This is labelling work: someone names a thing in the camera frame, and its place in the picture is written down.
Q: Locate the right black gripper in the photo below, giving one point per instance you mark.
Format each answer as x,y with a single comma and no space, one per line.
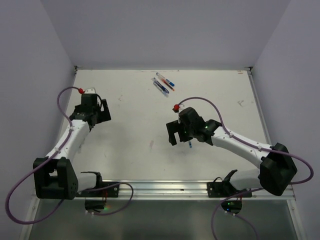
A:
174,126

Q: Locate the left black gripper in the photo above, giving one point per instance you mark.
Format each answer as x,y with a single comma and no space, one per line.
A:
104,116

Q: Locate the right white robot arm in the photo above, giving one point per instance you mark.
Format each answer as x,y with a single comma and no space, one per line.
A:
244,148

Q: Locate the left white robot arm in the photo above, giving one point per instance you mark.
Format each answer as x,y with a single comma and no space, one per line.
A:
54,176

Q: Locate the clear blue pen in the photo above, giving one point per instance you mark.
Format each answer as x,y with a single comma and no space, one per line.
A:
164,93

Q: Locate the blue capped pen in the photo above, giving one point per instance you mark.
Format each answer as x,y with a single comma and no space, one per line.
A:
160,76

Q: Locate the red ink pen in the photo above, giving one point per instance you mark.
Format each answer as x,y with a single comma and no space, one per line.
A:
167,84

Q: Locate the dark blue pen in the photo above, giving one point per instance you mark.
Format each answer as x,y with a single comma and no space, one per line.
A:
161,86

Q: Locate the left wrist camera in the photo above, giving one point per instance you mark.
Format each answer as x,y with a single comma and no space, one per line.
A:
91,90

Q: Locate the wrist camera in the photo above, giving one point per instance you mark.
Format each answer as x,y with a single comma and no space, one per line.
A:
91,90
177,108

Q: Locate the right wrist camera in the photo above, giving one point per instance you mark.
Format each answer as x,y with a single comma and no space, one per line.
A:
177,108

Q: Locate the aluminium front rail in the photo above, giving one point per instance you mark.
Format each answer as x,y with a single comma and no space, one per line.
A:
177,190

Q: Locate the aluminium rail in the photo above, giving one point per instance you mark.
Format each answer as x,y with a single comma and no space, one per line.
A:
261,110
177,190

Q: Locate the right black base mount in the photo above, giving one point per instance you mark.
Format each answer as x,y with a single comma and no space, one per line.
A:
222,188

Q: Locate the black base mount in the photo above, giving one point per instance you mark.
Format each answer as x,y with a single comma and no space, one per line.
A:
96,201
222,188

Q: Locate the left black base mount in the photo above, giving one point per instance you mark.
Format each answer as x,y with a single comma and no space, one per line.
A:
96,201

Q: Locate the aluminium right side rail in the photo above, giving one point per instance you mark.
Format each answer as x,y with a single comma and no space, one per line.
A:
261,110

